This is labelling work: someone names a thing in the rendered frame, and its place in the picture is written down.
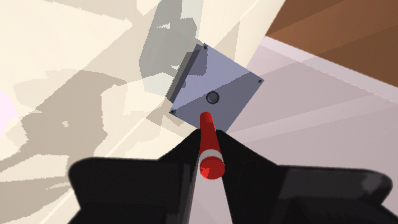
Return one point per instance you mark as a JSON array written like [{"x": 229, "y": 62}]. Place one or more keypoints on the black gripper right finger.
[{"x": 258, "y": 191}]

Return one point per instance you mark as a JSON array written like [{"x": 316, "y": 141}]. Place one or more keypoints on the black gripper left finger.
[{"x": 168, "y": 181}]

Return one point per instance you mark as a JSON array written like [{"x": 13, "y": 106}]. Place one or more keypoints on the red peg with white band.
[{"x": 211, "y": 161}]

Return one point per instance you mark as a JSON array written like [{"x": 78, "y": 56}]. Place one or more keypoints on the grey square panel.
[{"x": 212, "y": 82}]

